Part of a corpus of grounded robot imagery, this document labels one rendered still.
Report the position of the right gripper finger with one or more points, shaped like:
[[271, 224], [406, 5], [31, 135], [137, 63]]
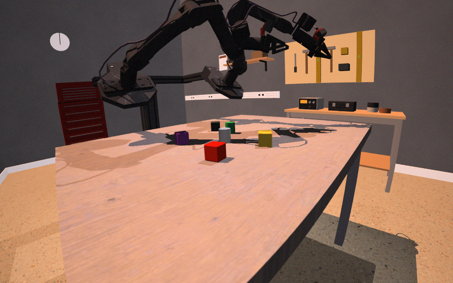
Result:
[[276, 51], [268, 40]]

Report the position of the red cube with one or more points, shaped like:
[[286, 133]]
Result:
[[215, 151]]

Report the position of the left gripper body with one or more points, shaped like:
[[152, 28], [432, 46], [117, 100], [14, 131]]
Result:
[[313, 43]]

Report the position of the green cylinder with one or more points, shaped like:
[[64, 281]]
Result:
[[230, 125]]

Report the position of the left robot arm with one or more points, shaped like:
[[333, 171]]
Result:
[[238, 12]]

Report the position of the yellow block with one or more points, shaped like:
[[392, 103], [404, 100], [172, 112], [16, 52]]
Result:
[[264, 138]]

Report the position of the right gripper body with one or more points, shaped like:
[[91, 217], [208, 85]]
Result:
[[258, 43]]

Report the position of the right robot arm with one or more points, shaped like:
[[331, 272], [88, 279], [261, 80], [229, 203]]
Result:
[[191, 13]]

